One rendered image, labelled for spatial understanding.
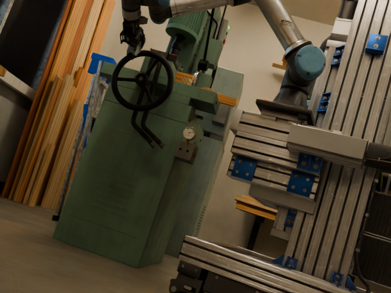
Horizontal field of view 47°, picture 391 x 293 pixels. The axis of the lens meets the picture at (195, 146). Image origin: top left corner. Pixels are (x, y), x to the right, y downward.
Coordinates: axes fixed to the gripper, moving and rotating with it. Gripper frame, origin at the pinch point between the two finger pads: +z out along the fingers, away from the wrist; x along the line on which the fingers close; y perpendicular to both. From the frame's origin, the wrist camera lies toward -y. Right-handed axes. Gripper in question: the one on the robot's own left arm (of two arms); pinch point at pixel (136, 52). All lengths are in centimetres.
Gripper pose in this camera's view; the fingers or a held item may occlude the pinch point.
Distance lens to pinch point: 205.8
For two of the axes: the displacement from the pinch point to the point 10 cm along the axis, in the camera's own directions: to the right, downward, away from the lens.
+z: -0.5, 6.4, 7.7
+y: -3.3, 7.1, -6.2
